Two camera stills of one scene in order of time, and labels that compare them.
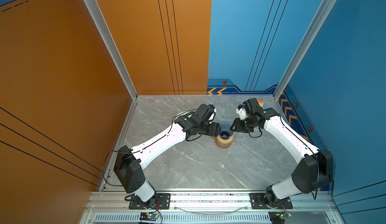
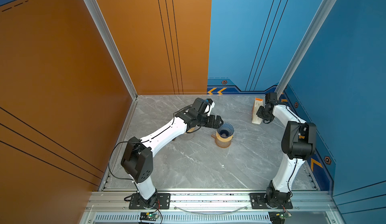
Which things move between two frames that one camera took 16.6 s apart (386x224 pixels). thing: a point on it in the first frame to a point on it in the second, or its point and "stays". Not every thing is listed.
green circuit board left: x=150 y=216 stays
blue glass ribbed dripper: x=226 y=131 stays
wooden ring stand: x=224 y=140 stays
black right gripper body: x=242 y=125 to x=261 y=112
